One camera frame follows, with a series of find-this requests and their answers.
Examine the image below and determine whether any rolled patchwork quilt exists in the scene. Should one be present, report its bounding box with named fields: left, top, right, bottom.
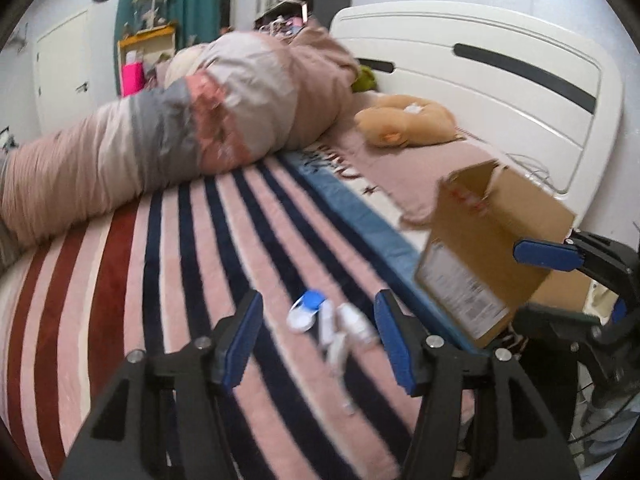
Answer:
left=1, top=24, right=358, bottom=264

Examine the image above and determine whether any yellow shelf cabinet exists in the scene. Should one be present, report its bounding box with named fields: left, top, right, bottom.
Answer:
left=117, top=25, right=177, bottom=73

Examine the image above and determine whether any brown plush toy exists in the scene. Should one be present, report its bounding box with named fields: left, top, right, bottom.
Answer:
left=355, top=94, right=462, bottom=148

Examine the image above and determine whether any white door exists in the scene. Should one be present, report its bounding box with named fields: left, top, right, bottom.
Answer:
left=35, top=12, right=94, bottom=134

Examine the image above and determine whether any cardboard box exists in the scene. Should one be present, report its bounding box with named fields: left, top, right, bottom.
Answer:
left=416, top=160, right=591, bottom=348

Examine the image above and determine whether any pink gift bag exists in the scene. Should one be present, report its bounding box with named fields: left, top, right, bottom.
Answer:
left=120, top=62, right=145, bottom=96

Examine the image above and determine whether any striped plush blanket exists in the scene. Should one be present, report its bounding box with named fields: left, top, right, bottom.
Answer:
left=1, top=154, right=470, bottom=479

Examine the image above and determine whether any glass display case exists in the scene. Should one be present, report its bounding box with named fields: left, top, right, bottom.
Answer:
left=131, top=0, right=169, bottom=32

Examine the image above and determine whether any blue white contact lens case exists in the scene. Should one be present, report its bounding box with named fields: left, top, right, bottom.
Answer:
left=286, top=289, right=326, bottom=334

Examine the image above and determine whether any small white dropper bottle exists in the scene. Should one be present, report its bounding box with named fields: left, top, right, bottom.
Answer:
left=336, top=304, right=378, bottom=348

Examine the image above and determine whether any pink corduroy pillow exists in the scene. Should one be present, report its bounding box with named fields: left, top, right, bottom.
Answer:
left=318, top=92, right=495, bottom=226

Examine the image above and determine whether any white bed headboard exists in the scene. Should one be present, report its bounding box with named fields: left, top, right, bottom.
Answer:
left=330, top=0, right=624, bottom=221

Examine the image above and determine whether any green plush toy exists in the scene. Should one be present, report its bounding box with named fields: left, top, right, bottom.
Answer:
left=352, top=65, right=378, bottom=93

